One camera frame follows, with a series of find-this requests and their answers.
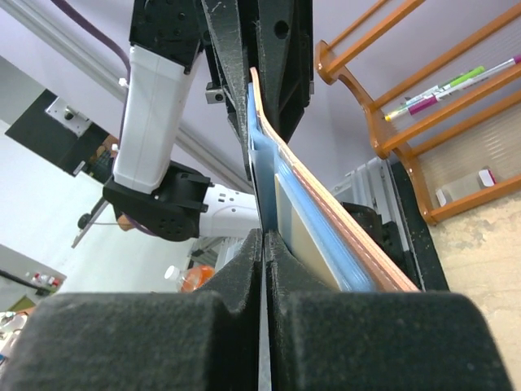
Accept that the pink capped marker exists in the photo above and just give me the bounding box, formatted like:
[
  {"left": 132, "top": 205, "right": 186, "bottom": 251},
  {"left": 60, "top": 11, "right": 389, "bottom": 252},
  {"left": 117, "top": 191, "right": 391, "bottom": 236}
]
[{"left": 383, "top": 55, "right": 520, "bottom": 122}]

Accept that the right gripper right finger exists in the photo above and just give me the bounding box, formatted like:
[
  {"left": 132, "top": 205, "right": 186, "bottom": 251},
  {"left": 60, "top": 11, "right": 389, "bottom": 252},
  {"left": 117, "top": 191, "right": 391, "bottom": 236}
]
[{"left": 265, "top": 233, "right": 513, "bottom": 390}]

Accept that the orange wooden rack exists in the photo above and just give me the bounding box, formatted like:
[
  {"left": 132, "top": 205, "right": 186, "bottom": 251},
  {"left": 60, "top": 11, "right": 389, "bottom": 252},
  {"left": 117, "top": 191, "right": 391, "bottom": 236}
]
[{"left": 315, "top": 1, "right": 520, "bottom": 224}]

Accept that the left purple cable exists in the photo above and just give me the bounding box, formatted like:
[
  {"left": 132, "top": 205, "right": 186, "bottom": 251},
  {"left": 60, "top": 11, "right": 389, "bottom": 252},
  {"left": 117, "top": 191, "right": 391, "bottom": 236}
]
[{"left": 48, "top": 0, "right": 134, "bottom": 82}]

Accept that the pink leather card holder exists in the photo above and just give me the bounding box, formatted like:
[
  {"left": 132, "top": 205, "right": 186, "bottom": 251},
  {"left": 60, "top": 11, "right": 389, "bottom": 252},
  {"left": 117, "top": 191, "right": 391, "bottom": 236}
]
[{"left": 247, "top": 68, "right": 417, "bottom": 292}]

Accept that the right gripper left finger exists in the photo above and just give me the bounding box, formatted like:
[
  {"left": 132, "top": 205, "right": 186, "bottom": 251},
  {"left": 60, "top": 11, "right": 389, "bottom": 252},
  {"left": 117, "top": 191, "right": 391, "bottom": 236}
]
[{"left": 1, "top": 230, "right": 261, "bottom": 390}]

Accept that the green capped marker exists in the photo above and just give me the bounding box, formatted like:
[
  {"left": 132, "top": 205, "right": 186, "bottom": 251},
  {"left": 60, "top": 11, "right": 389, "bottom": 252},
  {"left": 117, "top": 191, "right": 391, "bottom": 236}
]
[{"left": 405, "top": 66, "right": 485, "bottom": 106}]

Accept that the gold card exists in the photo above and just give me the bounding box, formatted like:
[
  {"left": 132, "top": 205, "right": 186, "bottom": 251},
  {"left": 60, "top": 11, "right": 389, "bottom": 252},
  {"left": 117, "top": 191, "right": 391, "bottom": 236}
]
[{"left": 274, "top": 174, "right": 339, "bottom": 292}]

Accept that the thin card seen edge-on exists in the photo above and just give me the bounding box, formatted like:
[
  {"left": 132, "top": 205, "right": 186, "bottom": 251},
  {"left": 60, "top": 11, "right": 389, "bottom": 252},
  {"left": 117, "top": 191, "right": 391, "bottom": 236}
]
[{"left": 249, "top": 150, "right": 273, "bottom": 390}]

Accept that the black metal base frame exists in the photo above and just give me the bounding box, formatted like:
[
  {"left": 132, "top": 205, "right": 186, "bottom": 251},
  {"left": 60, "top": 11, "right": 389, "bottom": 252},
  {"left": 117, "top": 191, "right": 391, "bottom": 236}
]
[{"left": 331, "top": 158, "right": 449, "bottom": 291}]

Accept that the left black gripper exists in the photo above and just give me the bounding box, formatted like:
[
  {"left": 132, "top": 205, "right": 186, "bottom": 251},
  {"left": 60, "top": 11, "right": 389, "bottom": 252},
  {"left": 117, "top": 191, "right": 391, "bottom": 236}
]
[{"left": 129, "top": 0, "right": 313, "bottom": 180}]

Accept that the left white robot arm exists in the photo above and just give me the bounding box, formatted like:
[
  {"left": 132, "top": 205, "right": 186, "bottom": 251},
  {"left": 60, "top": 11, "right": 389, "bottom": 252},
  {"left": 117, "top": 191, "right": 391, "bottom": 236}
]
[{"left": 103, "top": 1, "right": 313, "bottom": 242}]

